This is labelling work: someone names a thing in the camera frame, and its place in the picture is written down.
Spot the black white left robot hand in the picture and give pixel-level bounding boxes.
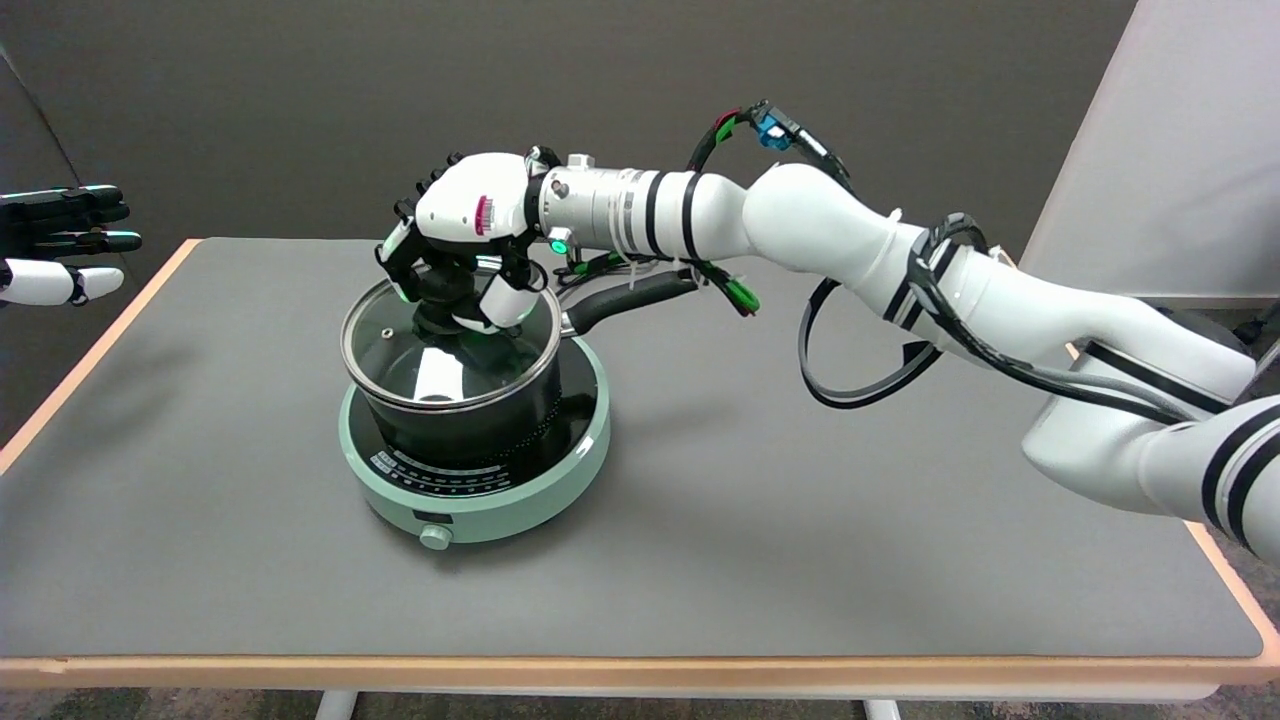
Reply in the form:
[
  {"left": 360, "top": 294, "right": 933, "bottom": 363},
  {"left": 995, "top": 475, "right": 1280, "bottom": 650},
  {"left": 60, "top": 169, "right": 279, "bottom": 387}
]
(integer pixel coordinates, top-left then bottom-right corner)
[{"left": 0, "top": 185, "right": 143, "bottom": 308}]

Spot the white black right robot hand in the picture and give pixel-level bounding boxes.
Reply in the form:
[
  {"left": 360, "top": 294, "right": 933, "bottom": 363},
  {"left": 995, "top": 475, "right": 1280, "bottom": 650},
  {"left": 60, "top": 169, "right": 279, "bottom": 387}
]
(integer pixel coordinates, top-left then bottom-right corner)
[{"left": 375, "top": 148, "right": 563, "bottom": 336}]

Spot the glass pot lid black knob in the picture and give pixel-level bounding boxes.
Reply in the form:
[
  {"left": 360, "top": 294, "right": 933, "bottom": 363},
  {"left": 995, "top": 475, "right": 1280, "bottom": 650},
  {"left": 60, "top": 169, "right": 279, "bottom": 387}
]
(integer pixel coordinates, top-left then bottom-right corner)
[{"left": 340, "top": 262, "right": 563, "bottom": 412}]

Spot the mint green induction cooker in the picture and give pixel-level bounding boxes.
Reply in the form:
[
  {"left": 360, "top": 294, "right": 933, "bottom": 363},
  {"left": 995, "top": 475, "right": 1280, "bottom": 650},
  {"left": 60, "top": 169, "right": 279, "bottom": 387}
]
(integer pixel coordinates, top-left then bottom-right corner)
[{"left": 338, "top": 335, "right": 611, "bottom": 551}]

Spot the grey table mat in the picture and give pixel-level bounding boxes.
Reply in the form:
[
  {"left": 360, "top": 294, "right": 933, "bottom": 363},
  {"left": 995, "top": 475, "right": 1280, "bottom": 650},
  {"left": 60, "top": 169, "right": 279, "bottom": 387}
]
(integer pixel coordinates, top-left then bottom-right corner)
[{"left": 0, "top": 238, "right": 1263, "bottom": 659}]

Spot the dark chair base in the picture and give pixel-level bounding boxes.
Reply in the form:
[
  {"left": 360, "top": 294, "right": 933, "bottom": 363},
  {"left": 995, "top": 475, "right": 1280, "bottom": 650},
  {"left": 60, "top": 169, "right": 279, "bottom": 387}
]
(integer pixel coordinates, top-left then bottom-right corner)
[{"left": 1235, "top": 300, "right": 1280, "bottom": 376}]

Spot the black saucepan with handle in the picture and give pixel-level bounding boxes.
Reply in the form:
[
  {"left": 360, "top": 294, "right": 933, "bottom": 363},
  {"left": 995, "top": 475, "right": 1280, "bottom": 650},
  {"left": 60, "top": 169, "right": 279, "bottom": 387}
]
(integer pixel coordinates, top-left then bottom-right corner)
[{"left": 350, "top": 268, "right": 701, "bottom": 463}]

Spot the green black robot wire bundle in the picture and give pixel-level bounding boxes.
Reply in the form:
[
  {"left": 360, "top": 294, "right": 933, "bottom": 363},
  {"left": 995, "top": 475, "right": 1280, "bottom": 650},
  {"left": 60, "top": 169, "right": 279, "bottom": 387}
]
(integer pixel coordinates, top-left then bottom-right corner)
[{"left": 555, "top": 98, "right": 856, "bottom": 318}]

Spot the black grey robot cable loop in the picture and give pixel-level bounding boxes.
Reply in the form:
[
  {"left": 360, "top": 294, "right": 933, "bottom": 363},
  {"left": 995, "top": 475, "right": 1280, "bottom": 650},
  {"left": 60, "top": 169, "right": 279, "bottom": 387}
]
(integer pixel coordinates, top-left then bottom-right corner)
[{"left": 797, "top": 212, "right": 1196, "bottom": 426}]

